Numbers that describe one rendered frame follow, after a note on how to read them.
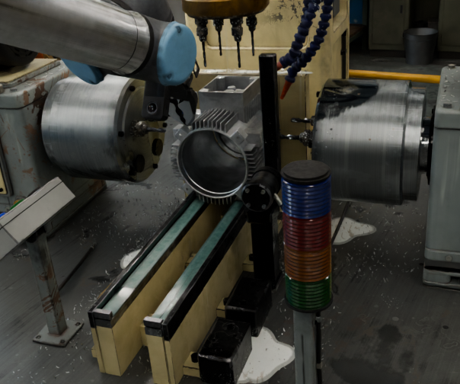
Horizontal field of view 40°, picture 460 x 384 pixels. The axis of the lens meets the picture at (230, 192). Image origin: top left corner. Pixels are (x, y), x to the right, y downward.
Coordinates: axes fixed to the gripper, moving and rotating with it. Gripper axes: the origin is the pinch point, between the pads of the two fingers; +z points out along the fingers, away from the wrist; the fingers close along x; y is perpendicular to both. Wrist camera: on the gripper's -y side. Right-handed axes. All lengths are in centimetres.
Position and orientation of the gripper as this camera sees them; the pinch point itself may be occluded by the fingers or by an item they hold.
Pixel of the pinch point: (186, 123)
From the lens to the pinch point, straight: 130.9
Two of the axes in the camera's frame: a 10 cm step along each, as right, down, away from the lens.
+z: 2.3, 5.6, 8.0
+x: -9.4, -0.8, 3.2
